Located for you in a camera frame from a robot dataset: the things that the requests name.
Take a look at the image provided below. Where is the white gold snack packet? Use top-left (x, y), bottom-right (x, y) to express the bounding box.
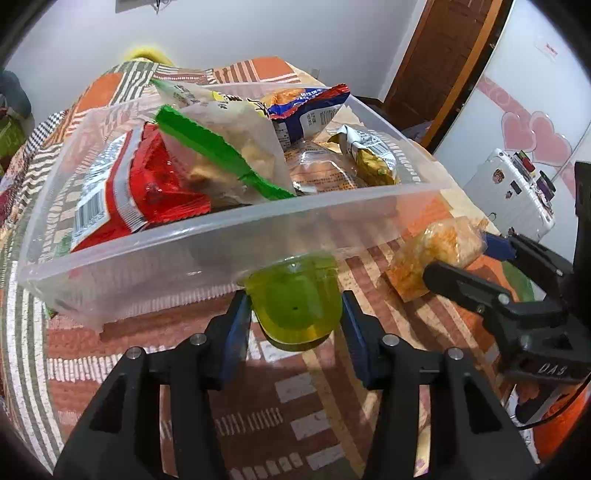
top-left (328, 124), bottom-right (402, 188)

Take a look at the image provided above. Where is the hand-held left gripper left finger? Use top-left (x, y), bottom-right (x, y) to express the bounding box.
top-left (53, 291), bottom-right (254, 480)

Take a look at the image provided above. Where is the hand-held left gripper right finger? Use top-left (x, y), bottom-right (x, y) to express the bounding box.
top-left (341, 290), bottom-right (539, 480)

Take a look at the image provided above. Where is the green cardboard box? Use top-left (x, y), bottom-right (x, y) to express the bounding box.
top-left (0, 115), bottom-right (28, 167)

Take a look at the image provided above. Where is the green-edged clear snack packet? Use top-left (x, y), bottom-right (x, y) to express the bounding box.
top-left (154, 99), bottom-right (298, 206)

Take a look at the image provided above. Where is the clear plastic container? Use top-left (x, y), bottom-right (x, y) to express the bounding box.
top-left (18, 80), bottom-right (462, 333)

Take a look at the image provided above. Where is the green jelly cup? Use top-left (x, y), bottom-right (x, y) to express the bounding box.
top-left (242, 253), bottom-right (345, 354)

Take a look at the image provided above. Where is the orange fried snack bag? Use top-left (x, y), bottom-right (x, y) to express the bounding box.
top-left (385, 216), bottom-right (490, 303)

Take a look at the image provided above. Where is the clear bread packet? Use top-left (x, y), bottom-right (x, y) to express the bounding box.
top-left (284, 138), bottom-right (365, 195)

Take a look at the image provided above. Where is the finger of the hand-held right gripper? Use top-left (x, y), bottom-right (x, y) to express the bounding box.
top-left (424, 261), bottom-right (525, 324)
top-left (485, 232), bottom-right (574, 296)

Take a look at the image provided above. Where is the patchwork blanket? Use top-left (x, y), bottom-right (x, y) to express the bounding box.
top-left (0, 55), bottom-right (541, 480)

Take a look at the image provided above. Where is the yellow curved object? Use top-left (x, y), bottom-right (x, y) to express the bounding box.
top-left (122, 44), bottom-right (176, 65)

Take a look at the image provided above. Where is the blue snack packet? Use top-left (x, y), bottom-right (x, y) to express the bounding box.
top-left (261, 84), bottom-right (352, 146)

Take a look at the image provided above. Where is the white suitcase with stickers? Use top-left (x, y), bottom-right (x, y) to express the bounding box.
top-left (462, 148), bottom-right (557, 241)

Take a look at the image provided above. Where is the red snack packet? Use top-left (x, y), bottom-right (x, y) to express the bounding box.
top-left (71, 122), bottom-right (211, 252)

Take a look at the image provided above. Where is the brown wooden door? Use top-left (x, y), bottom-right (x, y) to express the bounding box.
top-left (383, 0), bottom-right (495, 139)

